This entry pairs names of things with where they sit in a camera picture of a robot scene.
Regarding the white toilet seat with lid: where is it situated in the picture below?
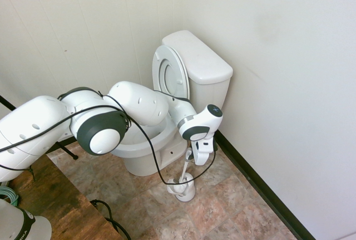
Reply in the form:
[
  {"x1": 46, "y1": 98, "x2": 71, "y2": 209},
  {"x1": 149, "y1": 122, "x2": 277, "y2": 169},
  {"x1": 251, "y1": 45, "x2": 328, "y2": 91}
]
[{"x1": 151, "y1": 44, "x2": 191, "y2": 103}]

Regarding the black wall baseboard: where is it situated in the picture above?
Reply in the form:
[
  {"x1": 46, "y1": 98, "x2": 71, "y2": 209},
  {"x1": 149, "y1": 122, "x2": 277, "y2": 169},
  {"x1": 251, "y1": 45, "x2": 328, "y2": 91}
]
[{"x1": 214, "y1": 128, "x2": 318, "y2": 240}]

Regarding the brown wooden table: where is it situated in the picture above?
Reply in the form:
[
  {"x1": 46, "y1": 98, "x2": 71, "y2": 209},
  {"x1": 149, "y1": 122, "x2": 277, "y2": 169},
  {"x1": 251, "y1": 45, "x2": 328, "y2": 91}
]
[{"x1": 7, "y1": 153, "x2": 125, "y2": 240}]

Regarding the white toilet bowl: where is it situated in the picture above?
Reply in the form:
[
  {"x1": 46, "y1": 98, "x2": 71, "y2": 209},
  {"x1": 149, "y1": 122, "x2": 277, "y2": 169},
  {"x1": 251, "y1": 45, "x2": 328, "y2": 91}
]
[{"x1": 111, "y1": 111, "x2": 195, "y2": 177}]

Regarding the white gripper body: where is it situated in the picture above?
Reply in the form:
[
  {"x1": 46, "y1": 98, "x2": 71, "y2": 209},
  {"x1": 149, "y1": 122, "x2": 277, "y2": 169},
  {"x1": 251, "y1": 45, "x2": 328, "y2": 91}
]
[{"x1": 191, "y1": 136, "x2": 215, "y2": 166}]

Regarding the white toilet brush holder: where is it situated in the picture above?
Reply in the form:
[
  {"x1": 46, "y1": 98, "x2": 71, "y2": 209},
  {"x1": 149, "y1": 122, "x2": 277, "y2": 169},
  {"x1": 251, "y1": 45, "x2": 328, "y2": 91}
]
[{"x1": 166, "y1": 172, "x2": 196, "y2": 203}]

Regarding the white toilet tank lid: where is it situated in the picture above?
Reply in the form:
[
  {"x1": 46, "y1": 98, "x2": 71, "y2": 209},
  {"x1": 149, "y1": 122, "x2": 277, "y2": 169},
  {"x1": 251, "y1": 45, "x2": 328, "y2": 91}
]
[{"x1": 161, "y1": 30, "x2": 234, "y2": 85}]

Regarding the green coiled cable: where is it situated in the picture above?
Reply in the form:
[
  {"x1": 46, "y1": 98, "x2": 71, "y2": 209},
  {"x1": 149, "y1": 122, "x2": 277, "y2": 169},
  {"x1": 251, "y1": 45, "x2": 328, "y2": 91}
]
[{"x1": 0, "y1": 185, "x2": 19, "y2": 206}]

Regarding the black camera tripod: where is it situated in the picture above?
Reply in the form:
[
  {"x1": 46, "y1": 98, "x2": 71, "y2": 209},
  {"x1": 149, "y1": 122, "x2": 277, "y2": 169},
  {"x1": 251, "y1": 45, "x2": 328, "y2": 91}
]
[{"x1": 0, "y1": 94, "x2": 80, "y2": 182}]

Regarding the white toilet brush grey grip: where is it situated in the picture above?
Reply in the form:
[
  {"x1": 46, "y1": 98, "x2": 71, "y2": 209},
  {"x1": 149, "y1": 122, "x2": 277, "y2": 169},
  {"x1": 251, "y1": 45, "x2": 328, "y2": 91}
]
[{"x1": 166, "y1": 150, "x2": 195, "y2": 196}]

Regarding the black cable at table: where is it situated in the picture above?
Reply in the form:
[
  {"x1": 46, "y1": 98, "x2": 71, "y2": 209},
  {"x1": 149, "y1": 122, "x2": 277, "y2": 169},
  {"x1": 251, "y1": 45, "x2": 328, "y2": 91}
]
[{"x1": 89, "y1": 198, "x2": 132, "y2": 240}]

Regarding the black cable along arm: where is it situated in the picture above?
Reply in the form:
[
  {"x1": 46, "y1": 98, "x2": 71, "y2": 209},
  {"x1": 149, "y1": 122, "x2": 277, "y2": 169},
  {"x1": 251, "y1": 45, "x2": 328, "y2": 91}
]
[{"x1": 0, "y1": 88, "x2": 218, "y2": 185}]

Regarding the white toilet tank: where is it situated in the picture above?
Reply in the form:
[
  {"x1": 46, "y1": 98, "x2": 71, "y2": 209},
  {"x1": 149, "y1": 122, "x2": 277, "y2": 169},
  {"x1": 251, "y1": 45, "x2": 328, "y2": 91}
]
[{"x1": 186, "y1": 75, "x2": 232, "y2": 112}]

